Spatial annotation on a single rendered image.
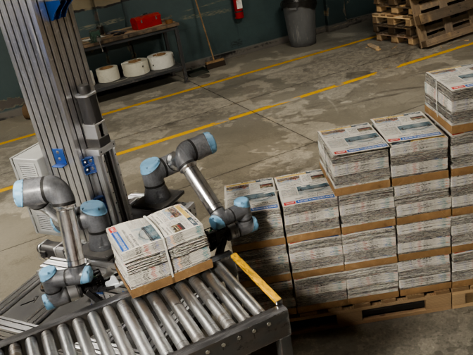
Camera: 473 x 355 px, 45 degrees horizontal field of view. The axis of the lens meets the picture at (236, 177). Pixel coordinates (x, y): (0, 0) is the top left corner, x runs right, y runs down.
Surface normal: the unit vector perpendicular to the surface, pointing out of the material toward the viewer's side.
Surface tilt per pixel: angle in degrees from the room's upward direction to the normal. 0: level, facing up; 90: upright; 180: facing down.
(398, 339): 0
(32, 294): 0
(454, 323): 0
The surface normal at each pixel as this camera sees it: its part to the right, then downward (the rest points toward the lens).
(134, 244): -0.16, -0.91
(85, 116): -0.44, 0.44
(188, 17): 0.43, 0.32
